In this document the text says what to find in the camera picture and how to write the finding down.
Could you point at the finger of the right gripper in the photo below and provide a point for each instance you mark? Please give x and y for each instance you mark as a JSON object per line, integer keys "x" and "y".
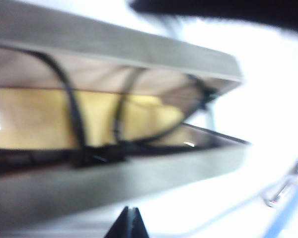
{"x": 238, "y": 8}

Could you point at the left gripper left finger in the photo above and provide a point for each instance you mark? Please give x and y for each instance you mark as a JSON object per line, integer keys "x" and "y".
{"x": 123, "y": 225}

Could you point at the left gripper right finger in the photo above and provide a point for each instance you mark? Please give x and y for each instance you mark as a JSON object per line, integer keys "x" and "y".
{"x": 138, "y": 225}

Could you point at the grey suede glasses case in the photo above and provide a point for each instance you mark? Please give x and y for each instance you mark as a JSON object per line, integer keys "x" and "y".
{"x": 64, "y": 188}

